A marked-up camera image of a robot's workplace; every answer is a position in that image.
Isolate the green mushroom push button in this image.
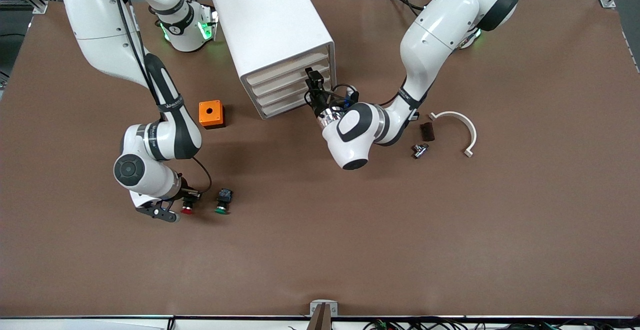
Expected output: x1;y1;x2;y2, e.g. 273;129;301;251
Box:
214;187;235;216

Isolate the brown table cover sheet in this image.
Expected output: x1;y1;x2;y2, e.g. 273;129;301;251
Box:
0;0;640;318

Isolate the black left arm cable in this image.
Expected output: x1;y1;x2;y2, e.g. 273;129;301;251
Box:
327;83;362;114

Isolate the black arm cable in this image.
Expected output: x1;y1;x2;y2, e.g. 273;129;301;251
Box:
111;0;213;196
327;83;362;114

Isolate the orange button enclosure box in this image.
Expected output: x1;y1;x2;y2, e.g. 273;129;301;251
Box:
198;100;226;130

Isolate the white table edge rail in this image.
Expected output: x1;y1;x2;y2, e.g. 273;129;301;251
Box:
0;314;640;330

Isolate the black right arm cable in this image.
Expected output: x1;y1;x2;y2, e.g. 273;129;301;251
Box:
111;0;213;196

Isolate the white curved plastic bracket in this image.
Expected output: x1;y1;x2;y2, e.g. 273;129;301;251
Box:
428;110;478;159

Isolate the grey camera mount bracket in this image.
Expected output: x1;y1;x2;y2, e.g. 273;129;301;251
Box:
309;299;339;317

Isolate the brown camera support post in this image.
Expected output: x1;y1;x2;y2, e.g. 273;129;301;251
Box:
307;302;332;330

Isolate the black cable bundle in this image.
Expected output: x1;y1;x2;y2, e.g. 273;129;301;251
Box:
287;317;640;330

